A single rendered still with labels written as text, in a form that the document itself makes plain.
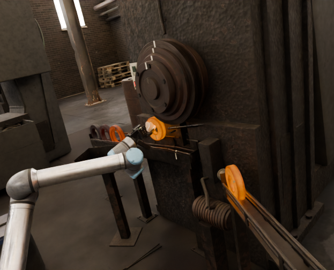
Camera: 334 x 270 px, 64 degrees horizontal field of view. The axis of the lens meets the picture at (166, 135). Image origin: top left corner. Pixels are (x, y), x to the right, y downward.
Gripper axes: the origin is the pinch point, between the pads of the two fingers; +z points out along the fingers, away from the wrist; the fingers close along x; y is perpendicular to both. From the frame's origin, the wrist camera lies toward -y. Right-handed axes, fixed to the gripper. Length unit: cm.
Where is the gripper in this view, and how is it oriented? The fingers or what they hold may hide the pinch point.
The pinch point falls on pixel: (155, 125)
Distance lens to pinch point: 174.3
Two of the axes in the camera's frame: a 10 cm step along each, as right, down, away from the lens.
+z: 6.5, -5.9, 4.8
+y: -3.8, -7.9, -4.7
